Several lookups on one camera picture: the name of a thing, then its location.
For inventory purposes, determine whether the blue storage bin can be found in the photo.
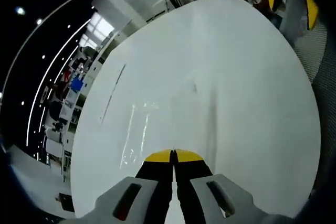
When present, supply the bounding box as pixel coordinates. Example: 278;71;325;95
70;77;85;93

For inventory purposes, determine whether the black chair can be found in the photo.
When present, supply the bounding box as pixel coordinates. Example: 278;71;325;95
58;191;76;214

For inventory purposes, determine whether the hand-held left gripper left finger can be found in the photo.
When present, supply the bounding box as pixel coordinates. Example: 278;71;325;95
78;150;174;224

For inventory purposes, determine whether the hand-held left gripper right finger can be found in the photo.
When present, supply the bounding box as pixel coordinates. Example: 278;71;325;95
173;148;266;224

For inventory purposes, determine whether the grey mesh chair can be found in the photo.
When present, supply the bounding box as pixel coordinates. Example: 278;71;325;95
279;0;330;86

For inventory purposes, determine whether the clear resealable bag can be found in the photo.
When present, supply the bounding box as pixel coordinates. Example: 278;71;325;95
98;63;175;172

